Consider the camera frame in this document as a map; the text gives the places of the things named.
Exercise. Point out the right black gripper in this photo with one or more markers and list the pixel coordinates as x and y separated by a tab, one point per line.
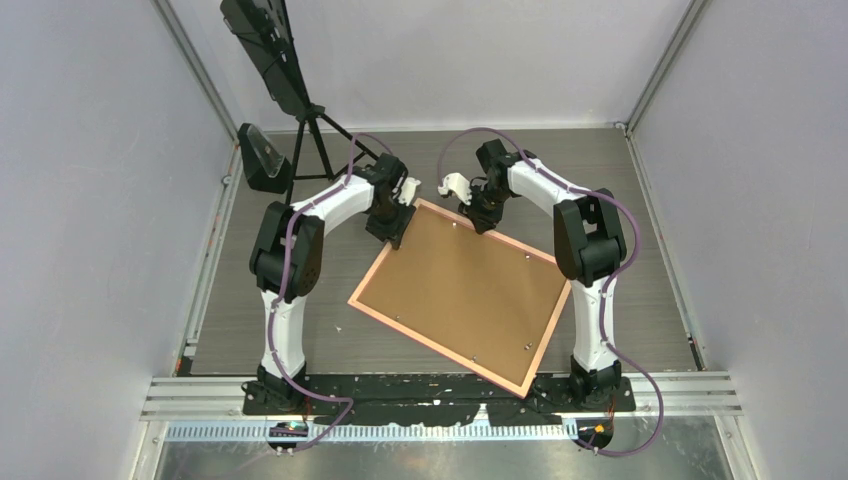
482	222

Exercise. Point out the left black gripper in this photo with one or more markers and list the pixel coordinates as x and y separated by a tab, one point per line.
392	232

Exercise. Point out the brown cardboard backing board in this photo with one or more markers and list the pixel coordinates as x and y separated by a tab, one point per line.
464	291

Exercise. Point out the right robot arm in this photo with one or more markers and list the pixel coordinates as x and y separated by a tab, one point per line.
589	247

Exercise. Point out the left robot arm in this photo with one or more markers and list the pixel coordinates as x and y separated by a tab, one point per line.
287	259

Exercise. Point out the black wedge stand base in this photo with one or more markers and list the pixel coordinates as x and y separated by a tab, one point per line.
264	167

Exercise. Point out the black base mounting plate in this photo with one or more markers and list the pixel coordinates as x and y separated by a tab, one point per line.
431	400

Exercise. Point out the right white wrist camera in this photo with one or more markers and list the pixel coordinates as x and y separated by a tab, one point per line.
456	185

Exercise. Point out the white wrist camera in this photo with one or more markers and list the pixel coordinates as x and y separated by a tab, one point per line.
408	191
456	185

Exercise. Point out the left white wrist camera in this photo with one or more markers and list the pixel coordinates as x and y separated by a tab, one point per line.
408	191

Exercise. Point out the black camera tripod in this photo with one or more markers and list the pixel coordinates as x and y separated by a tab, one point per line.
308	123

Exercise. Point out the aluminium rail front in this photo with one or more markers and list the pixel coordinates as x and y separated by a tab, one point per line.
209	409

